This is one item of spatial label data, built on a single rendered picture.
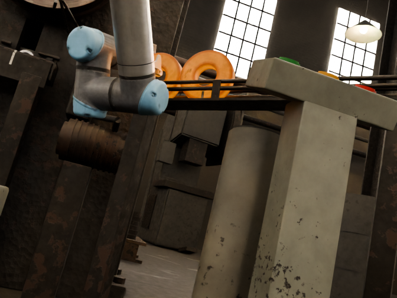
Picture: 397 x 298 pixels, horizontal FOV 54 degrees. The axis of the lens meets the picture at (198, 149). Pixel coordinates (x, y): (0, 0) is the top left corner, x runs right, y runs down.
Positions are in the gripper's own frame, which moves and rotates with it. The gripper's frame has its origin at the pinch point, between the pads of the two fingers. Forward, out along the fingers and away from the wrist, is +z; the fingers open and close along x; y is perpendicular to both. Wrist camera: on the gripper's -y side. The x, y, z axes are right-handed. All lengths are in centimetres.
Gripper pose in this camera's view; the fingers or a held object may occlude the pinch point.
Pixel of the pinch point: (158, 75)
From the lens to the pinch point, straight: 117.7
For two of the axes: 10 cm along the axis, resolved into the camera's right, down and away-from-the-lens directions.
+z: 3.8, -0.3, 9.2
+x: -9.2, -1.4, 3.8
